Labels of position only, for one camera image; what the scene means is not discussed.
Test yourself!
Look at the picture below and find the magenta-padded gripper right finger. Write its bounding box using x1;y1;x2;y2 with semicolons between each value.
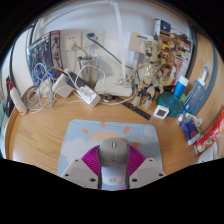
126;144;168;190

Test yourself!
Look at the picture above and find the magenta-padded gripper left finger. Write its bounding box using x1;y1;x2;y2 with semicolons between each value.
59;144;101;190

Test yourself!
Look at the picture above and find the grey computer mouse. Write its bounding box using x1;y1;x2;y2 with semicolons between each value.
97;137;131;188

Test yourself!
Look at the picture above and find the light blue printed mouse pad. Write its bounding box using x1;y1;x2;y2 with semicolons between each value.
56;119;164;191

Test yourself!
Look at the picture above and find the blue snack packet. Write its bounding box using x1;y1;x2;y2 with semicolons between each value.
179;113;204;146

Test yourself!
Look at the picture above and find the small white cube clock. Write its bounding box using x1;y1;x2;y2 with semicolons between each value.
152;104;169;120

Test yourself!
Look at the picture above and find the black ruler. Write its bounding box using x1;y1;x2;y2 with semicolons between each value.
114;96;152;121

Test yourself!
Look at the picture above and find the teal round container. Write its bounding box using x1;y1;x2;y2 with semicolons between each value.
156;91;184;118

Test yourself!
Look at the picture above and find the red chips can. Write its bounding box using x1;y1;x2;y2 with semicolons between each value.
193;107;224;157

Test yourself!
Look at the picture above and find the white power strip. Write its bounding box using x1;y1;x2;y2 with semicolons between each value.
77;84;102;108

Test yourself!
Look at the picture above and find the white grey charger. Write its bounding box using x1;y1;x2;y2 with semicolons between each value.
52;70;83;99

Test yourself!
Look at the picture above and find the blue spray bottle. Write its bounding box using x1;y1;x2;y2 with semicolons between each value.
178;64;210;122

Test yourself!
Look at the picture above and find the blue white-capped tube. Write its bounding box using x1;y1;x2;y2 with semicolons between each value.
172;75;190;101

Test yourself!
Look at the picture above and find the white desk lamp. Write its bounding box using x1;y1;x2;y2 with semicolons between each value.
39;0;134;98

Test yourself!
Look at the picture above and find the white red-capped lotion bottle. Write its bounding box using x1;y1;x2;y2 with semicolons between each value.
7;78;28;116

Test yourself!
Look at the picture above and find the tan robot figure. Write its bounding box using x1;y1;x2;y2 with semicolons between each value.
132;39;179;111

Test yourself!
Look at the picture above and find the clear drinking glass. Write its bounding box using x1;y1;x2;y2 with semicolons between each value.
77;54;102;84

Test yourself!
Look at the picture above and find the white box blue label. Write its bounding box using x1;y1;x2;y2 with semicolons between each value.
128;31;154;54

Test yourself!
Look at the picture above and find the colourful printed box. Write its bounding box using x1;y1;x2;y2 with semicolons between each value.
153;18;194;86

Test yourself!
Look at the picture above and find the tangled white cable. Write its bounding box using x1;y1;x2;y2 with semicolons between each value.
23;61;84;114

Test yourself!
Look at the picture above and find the green cable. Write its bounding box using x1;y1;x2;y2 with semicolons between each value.
86;32;123;64

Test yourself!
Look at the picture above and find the white wall outlet plate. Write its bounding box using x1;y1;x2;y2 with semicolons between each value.
81;30;106;49
63;32;83;52

